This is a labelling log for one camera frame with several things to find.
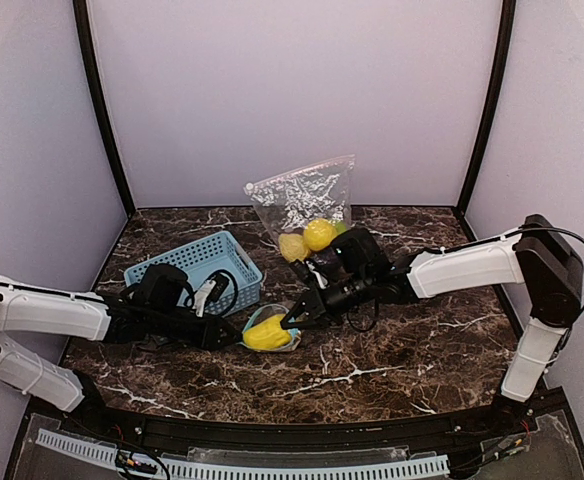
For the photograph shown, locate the green apple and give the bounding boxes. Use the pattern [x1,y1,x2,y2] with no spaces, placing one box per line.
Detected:
[335,221,348,235]

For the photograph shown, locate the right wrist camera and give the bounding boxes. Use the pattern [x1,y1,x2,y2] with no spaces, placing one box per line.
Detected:
[290,259,330,290]

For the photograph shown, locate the yellow lemon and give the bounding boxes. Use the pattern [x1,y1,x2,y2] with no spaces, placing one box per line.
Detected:
[303,218,338,252]

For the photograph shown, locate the white cable duct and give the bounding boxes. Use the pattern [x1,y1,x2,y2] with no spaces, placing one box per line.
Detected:
[36,428,450,479]

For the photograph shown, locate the small blue zip bag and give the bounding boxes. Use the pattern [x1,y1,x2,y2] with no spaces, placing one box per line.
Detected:
[241,304,301,353]

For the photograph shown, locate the right black frame post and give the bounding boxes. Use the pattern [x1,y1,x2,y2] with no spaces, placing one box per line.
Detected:
[456,0,517,217]

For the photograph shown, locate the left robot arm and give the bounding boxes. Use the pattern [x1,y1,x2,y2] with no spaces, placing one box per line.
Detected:
[0,264,241,413]

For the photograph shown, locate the left black frame post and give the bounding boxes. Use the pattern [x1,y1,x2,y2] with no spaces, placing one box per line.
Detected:
[72,0,137,218]

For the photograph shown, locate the black frame post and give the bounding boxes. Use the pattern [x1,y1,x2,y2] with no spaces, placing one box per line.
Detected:
[72,0,137,218]
[456,0,517,217]

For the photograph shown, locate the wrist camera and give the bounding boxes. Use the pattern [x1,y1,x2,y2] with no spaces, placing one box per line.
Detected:
[193,269,239,318]
[290,259,330,290]

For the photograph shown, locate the blue plastic basket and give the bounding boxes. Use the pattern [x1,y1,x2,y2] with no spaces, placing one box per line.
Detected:
[124,231,263,316]

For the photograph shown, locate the purple eggplant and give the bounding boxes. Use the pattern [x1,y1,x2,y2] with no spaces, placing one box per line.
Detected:
[311,248,341,270]

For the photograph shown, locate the large pink zip bag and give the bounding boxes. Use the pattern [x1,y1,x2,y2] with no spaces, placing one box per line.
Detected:
[244,155,355,250]

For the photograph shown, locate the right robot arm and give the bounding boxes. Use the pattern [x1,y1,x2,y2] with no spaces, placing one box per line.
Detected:
[281,214,584,404]

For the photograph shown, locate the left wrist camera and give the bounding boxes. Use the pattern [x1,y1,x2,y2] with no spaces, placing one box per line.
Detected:
[193,269,239,318]

